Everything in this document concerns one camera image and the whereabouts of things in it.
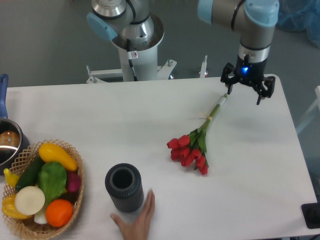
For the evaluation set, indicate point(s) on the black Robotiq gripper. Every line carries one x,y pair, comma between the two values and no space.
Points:
249,71

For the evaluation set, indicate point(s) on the red tulip bouquet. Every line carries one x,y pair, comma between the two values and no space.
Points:
192,148

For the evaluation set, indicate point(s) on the dark grey ribbed vase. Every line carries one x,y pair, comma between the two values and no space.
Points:
123,182

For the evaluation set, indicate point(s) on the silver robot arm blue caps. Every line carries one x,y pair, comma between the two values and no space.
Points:
136,32

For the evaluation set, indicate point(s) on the bare human hand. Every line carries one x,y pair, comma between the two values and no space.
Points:
140,227

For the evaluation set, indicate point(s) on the blue plastic bag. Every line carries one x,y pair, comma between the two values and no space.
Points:
300,16

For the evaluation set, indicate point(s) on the black device at table edge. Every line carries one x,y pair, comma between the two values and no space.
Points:
311,214

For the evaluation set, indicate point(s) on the purple red onion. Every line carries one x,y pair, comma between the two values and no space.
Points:
73,182

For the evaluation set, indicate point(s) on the yellow squash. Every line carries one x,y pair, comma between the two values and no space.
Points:
50,152

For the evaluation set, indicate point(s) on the green lettuce leaf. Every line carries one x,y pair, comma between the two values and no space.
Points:
52,179

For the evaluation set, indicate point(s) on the woven wicker basket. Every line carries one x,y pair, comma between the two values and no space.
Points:
27,229

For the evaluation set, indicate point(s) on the orange fruit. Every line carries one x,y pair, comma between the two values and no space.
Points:
59,212

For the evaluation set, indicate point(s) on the dark green cucumber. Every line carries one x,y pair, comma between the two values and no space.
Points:
30,175

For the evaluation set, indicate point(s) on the white round onion half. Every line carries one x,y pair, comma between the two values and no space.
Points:
29,200

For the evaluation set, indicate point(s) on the yellow bell pepper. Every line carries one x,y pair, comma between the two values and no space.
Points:
9,209

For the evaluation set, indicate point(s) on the white frame at right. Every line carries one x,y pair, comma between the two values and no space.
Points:
310,113

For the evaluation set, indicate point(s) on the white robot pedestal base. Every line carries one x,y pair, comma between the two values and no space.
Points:
136,65

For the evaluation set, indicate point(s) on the blue handled saucepan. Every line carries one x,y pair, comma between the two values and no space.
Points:
12,139

